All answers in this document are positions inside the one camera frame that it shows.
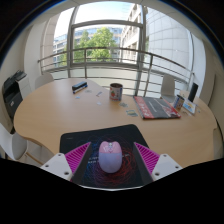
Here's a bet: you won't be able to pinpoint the black mouse pad red swirl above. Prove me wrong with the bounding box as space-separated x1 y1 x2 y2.
59 123 149 189

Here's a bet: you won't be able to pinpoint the black upright speaker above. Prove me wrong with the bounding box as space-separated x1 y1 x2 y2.
187 82 199 103

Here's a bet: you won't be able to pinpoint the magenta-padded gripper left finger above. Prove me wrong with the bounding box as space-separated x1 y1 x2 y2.
40 141 93 186

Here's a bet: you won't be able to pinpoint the red and grey magazine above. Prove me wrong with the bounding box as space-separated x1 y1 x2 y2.
133 95 182 120

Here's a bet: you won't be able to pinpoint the white chair wooden legs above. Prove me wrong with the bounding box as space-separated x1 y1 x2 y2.
0 123 29 163

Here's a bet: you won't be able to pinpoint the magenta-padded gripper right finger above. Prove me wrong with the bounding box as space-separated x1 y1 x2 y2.
132 142 184 186

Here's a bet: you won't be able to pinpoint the metal balcony railing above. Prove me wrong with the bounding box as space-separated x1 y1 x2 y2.
37 46 194 98

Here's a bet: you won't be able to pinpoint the light blue booklet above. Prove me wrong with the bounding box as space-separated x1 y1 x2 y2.
182 98 198 116

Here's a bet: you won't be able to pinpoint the pink and lilac computer mouse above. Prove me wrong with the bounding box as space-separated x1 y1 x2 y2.
97 140 123 174

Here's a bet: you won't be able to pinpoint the black office printer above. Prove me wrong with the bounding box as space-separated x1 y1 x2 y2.
2 69 31 121

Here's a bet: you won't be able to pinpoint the black stapler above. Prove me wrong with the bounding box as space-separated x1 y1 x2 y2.
71 80 89 94

